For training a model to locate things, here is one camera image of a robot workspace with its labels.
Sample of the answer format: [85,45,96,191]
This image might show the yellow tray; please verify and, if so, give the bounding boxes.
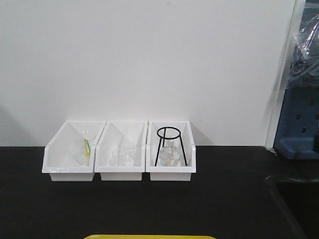
[85,235,215,239]

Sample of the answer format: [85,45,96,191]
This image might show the right white storage bin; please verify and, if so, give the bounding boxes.
[146,121,196,181]

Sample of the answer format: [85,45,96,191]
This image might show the white storage bin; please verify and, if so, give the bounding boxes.
[94,120,148,181]
[42,120,106,181]
[146,121,196,181]

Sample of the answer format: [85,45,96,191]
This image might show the clear glass flask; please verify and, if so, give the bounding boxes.
[159,140,180,167]

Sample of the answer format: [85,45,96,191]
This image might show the middle white storage bin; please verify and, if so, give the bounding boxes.
[94,120,148,181]

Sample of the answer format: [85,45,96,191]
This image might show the small clear glass beaker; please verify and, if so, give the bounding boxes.
[111,140,135,166]

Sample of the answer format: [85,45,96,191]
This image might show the clear beaker with yellow stick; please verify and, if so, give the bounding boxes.
[74,130,96,166]

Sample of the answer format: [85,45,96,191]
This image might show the left white storage bin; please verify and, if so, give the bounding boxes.
[42,120,106,181]

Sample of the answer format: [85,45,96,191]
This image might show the blue pegboard shelf unit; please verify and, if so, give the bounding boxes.
[265,0,319,160]

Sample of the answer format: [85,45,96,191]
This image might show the clear plastic bag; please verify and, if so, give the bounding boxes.
[286,15,319,89]

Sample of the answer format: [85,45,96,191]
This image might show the black wire tripod stand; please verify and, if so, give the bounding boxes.
[154,126,188,166]

